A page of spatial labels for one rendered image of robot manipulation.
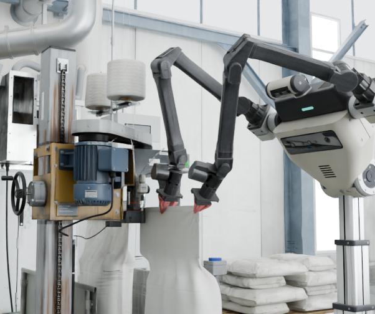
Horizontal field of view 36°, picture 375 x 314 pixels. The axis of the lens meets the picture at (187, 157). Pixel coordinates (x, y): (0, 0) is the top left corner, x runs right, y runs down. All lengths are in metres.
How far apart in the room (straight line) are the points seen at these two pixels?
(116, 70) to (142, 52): 5.01
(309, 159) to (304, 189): 5.87
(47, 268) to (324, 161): 1.20
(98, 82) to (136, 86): 0.30
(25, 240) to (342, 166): 3.48
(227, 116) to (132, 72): 0.55
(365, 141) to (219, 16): 6.14
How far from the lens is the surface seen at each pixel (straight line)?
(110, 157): 2.20
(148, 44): 7.46
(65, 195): 2.42
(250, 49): 1.89
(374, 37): 10.43
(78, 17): 5.07
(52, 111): 2.49
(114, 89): 2.37
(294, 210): 8.45
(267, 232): 8.26
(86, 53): 5.94
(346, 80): 2.01
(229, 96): 1.95
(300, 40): 8.57
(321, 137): 2.25
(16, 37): 5.10
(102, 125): 2.26
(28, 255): 5.23
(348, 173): 2.30
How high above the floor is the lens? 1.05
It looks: 6 degrees up
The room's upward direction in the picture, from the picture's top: straight up
